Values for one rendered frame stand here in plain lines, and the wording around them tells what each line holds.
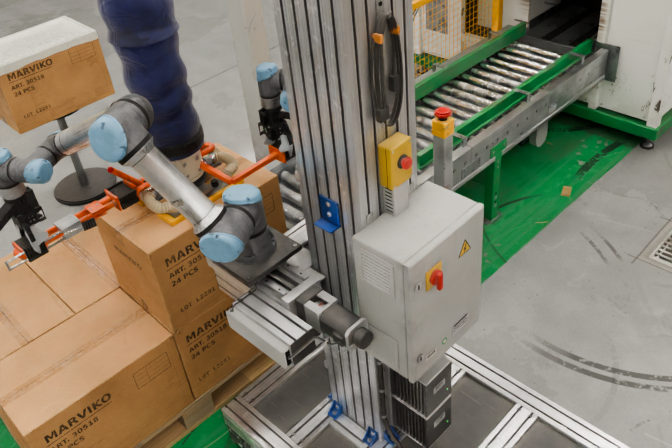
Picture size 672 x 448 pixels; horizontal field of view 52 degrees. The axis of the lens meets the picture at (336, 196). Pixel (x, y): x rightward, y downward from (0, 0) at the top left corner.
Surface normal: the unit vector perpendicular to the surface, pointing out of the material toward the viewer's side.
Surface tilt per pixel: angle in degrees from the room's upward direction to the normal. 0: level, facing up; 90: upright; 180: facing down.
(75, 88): 90
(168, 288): 90
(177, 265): 90
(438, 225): 0
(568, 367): 0
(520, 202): 0
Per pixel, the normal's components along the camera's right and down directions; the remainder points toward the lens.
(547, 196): -0.09, -0.81
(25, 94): 0.69, 0.37
